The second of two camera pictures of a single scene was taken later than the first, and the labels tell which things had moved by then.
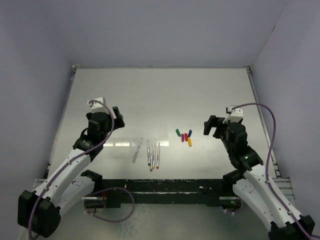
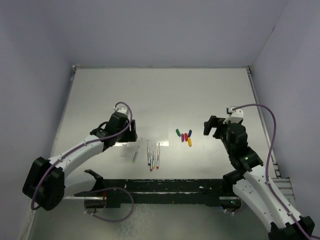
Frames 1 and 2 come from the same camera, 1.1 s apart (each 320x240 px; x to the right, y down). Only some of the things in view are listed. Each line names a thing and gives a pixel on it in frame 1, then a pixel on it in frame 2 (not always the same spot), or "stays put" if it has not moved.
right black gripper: (213, 121) stays put
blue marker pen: (151, 162) stays put
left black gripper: (119, 122) → (131, 136)
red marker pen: (158, 156) stays put
